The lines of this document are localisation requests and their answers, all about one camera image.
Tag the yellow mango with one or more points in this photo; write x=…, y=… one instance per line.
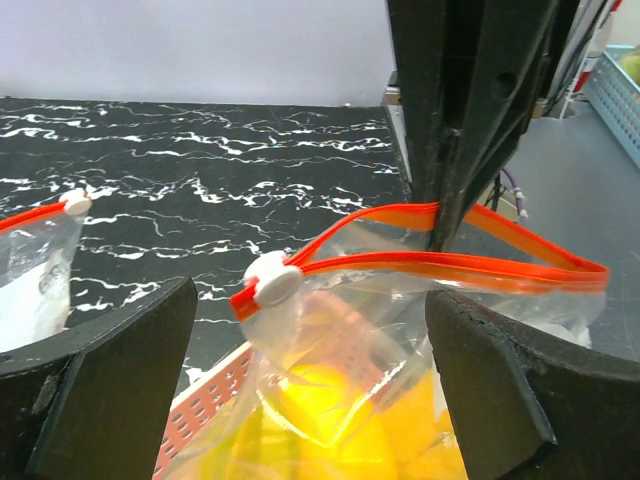
x=323, y=405

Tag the pink perforated plastic basket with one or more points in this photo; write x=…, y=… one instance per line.
x=199, y=403

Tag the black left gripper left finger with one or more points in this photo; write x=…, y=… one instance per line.
x=92, y=402

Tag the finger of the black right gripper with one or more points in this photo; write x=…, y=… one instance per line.
x=497, y=60
x=435, y=43

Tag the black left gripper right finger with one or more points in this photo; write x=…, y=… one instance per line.
x=525, y=404

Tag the clear orange-zip bag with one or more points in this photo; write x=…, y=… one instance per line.
x=37, y=251

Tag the teal perforated basket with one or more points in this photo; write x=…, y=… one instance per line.
x=613, y=91

